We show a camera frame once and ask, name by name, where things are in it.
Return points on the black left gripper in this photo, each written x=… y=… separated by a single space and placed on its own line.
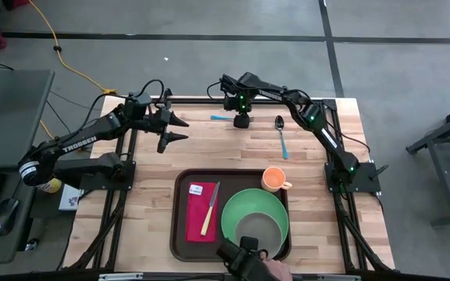
x=159 y=120

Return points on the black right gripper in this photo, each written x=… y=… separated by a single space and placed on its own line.
x=241 y=122

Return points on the orange mug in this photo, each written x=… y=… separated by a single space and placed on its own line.
x=273 y=179

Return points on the green plate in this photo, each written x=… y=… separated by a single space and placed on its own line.
x=252 y=201

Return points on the red cloth napkin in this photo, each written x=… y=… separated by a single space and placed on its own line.
x=195 y=218

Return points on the pale grey bowl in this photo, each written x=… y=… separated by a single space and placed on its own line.
x=260 y=228

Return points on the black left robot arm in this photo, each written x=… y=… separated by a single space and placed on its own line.
x=76 y=142

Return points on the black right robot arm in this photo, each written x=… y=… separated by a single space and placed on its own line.
x=272 y=91

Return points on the dark brown plastic tray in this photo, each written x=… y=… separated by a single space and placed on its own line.
x=178 y=218

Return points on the small white box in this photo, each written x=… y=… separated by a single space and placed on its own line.
x=68 y=197

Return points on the white and yellow bottle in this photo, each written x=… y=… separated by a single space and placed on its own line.
x=53 y=185

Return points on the person's hand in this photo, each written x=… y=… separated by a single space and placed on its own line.
x=277 y=269

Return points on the grey desk top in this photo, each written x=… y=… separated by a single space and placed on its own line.
x=10 y=117

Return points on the black desk caster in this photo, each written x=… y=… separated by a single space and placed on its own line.
x=31 y=245

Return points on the black computer mouse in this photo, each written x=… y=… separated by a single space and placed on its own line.
x=6 y=212

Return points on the grey metal stand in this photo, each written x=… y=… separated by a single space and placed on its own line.
x=447 y=175

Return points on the black aluminium table frame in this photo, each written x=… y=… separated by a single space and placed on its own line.
x=193 y=101

